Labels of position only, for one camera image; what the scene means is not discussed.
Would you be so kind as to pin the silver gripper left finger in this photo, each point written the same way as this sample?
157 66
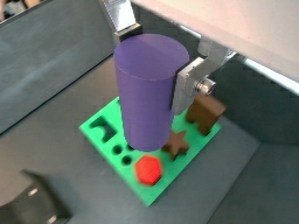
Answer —
121 19

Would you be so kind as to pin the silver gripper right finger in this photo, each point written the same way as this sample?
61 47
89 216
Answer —
192 77

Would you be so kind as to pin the purple cylinder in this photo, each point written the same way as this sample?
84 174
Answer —
146 59

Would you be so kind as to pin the brown tall block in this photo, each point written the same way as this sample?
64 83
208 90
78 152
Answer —
204 112

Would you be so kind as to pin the brown star peg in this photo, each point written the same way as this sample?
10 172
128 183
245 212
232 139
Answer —
176 146

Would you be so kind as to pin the green shape sorter base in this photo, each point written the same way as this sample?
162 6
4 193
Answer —
102 130

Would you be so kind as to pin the red hexagonal prism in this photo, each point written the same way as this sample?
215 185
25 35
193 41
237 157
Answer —
148 170

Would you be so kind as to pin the black curved cradle stand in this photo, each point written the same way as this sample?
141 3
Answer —
36 205

